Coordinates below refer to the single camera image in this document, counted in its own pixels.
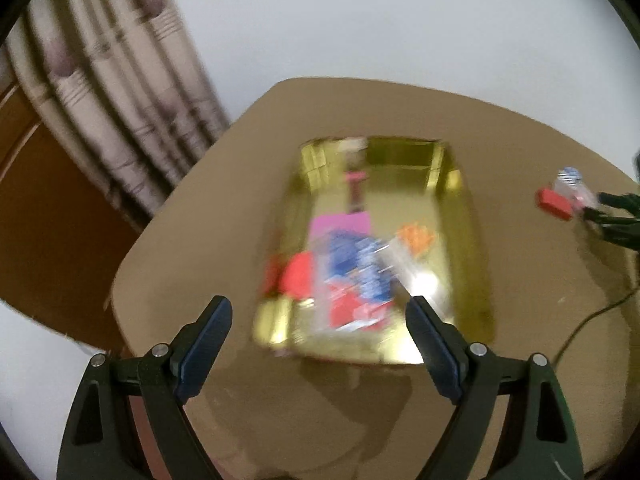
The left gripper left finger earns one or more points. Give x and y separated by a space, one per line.
100 439

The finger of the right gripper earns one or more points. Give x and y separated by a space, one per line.
628 202
623 232

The dental floss pick box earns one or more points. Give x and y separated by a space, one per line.
352 285

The zigzag patterned white cube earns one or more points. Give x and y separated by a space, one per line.
570 176

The red rectangular block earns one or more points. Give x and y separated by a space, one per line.
555 204

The orange small item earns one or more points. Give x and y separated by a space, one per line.
416 237

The brown wooden door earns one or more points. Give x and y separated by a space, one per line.
61 242

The gold red toffee tin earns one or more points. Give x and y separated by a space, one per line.
408 180

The pink paper card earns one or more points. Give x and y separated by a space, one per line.
358 222

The patterned beige curtain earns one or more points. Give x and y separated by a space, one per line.
122 89

